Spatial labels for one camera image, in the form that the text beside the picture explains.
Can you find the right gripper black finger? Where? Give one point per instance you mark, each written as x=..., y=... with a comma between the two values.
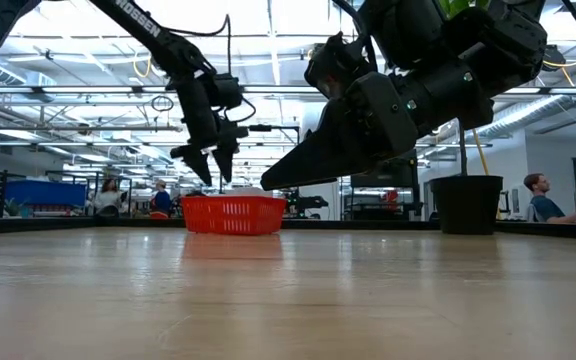
x=328, y=150

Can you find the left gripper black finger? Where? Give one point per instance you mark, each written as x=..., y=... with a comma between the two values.
x=227, y=160
x=195, y=159

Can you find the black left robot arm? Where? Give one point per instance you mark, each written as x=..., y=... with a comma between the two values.
x=138, y=22

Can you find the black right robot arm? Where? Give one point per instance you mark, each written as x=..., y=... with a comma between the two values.
x=508, y=40

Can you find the red plastic slotted basket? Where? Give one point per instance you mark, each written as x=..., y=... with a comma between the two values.
x=233, y=215

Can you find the person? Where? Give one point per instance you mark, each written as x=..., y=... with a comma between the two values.
x=108, y=200
x=161, y=201
x=543, y=205

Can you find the black monitor screen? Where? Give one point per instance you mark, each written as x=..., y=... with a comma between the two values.
x=393, y=175

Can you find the black desk equipment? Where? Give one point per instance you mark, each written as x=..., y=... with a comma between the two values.
x=308, y=202

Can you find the black plant pot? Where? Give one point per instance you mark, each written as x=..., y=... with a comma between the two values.
x=465, y=205

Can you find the small green plant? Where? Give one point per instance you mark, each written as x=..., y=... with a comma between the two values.
x=12, y=207

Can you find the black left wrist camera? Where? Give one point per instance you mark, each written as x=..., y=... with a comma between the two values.
x=228, y=91

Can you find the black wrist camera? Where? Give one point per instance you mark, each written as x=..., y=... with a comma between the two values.
x=228, y=91
x=333, y=65

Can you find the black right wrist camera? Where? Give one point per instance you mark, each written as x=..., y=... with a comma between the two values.
x=333, y=65

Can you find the silver ventilation duct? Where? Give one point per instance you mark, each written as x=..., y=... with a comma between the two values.
x=523, y=117

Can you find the black metal table frame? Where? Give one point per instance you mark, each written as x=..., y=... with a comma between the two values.
x=68, y=225

